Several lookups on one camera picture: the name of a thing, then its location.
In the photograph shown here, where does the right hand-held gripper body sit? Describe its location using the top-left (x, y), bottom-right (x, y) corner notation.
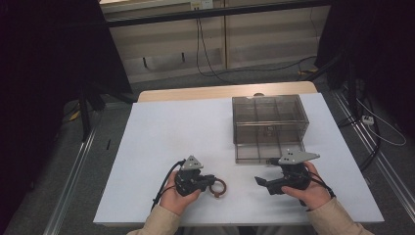
top-left (265, 149), bottom-right (321, 196)

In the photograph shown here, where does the hand-held gripper cable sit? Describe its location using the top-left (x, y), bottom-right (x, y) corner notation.
top-left (150, 159), bottom-right (186, 212)
top-left (301, 169), bottom-right (337, 213)

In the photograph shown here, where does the black wall cable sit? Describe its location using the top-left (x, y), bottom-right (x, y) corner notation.
top-left (198, 18), bottom-right (318, 79)
top-left (195, 18), bottom-right (229, 84)

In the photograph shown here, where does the black floor cable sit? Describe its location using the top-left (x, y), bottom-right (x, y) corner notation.
top-left (337, 81), bottom-right (383, 172)

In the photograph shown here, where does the white wall socket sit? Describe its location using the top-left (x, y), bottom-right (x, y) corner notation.
top-left (190, 0), bottom-right (214, 10)

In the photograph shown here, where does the transparent grey drawer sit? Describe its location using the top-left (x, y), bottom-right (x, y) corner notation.
top-left (234, 140), bottom-right (306, 165)

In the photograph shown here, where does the left hand-held gripper cable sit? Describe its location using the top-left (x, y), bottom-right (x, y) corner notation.
top-left (150, 159), bottom-right (186, 212)

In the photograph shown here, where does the person's right hand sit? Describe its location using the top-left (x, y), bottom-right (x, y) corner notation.
top-left (281, 161), bottom-right (332, 212)

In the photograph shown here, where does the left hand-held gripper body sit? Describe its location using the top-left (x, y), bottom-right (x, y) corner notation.
top-left (174, 155), bottom-right (209, 198)

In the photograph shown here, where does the white floor cable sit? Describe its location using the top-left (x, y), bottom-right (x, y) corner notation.
top-left (355, 97), bottom-right (408, 147)

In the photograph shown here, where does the red bracelet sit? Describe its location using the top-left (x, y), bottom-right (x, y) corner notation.
top-left (208, 178), bottom-right (228, 199)

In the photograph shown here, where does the aluminium floor rail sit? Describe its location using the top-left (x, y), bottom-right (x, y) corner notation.
top-left (42, 126), bottom-right (99, 235)
top-left (331, 89), bottom-right (415, 213)

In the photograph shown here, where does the black metal stand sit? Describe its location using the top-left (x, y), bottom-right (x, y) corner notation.
top-left (300, 48), bottom-right (360, 118)
top-left (77, 81), bottom-right (138, 141)

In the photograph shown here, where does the black horizontal bar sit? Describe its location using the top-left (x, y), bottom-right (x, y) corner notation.
top-left (104, 0), bottom-right (334, 28)

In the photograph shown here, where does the transparent grey drawer box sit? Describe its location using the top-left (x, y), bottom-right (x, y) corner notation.
top-left (231, 94), bottom-right (310, 146)

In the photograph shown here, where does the person's left hand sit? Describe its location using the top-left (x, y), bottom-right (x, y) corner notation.
top-left (159, 179), bottom-right (203, 216)

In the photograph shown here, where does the right hand-held gripper cable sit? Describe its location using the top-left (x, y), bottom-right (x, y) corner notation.
top-left (301, 169), bottom-right (337, 213)

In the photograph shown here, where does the black curtain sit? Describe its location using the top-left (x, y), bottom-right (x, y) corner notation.
top-left (314, 0), bottom-right (415, 138)
top-left (0, 0), bottom-right (133, 229)

